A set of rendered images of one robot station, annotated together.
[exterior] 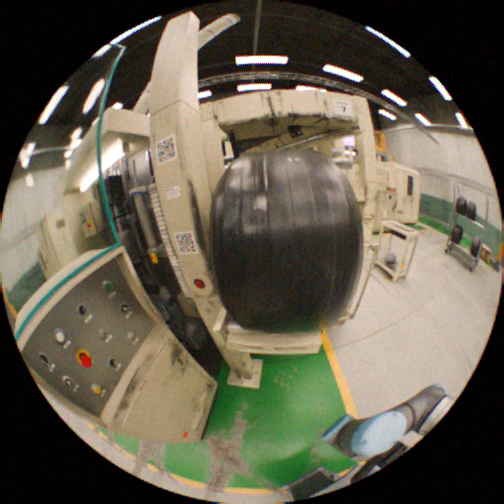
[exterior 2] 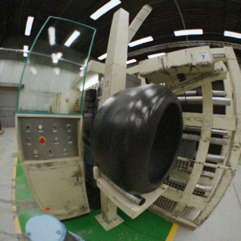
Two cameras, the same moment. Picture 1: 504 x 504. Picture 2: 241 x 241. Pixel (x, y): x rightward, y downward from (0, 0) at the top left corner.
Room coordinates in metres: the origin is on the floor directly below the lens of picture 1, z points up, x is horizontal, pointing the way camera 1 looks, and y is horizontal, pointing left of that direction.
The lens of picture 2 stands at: (-0.06, -0.30, 1.29)
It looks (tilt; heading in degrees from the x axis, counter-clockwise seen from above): 3 degrees down; 37
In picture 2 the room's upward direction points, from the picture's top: 4 degrees clockwise
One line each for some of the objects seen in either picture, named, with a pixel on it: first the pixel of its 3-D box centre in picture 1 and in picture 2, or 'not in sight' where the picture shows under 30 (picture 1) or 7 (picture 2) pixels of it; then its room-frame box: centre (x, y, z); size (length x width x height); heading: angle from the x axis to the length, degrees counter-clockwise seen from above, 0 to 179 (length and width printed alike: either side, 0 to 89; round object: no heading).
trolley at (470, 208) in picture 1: (469, 227); not in sight; (0.62, -5.53, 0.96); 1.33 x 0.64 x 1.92; 176
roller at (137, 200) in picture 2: (273, 329); (118, 185); (0.31, -0.04, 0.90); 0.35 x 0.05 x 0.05; 78
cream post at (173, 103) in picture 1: (193, 228); (111, 120); (0.48, 0.19, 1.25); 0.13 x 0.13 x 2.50; 78
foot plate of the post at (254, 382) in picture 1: (245, 371); (109, 218); (0.48, 0.19, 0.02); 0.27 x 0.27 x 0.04; 78
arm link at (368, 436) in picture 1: (374, 433); (54, 240); (-0.10, -0.17, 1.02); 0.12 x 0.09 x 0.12; 77
